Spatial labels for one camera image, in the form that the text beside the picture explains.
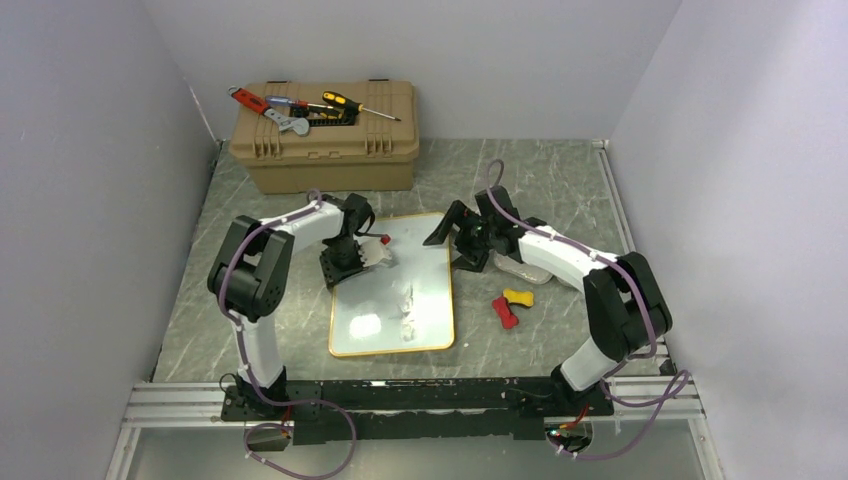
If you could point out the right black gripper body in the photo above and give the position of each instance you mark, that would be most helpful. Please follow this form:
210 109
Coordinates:
475 233

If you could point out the red bone shaped eraser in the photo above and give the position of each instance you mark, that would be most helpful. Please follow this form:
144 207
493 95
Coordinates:
507 318

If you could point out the aluminium extrusion rail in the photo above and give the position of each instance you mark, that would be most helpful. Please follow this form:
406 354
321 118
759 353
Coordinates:
159 405

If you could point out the red handled adjustable wrench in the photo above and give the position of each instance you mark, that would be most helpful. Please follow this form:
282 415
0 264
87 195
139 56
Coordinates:
285 124

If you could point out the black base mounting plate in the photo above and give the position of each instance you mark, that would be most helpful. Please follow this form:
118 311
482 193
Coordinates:
319 411

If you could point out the yellow framed whiteboard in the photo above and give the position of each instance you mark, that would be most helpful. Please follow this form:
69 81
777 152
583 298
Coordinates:
403 303

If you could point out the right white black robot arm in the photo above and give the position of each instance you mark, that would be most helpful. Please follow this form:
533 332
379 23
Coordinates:
626 310

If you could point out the blue red small screwdriver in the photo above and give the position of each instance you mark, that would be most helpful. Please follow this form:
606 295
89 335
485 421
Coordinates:
277 100

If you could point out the yellow bone shaped eraser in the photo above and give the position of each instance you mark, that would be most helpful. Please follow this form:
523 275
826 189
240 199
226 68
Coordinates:
519 297

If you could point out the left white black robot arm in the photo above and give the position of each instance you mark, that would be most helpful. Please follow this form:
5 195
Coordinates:
250 274

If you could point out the tan plastic toolbox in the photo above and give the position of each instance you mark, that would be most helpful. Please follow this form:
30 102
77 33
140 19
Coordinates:
344 150

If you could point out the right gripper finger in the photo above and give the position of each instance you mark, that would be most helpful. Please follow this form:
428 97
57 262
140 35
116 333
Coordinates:
474 260
455 216

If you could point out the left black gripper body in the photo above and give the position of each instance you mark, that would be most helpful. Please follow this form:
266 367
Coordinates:
342 260

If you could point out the yellow black screwdriver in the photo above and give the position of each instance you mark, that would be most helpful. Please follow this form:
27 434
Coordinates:
341 101

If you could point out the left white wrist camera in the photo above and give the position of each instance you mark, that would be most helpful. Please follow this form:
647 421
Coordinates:
375 254

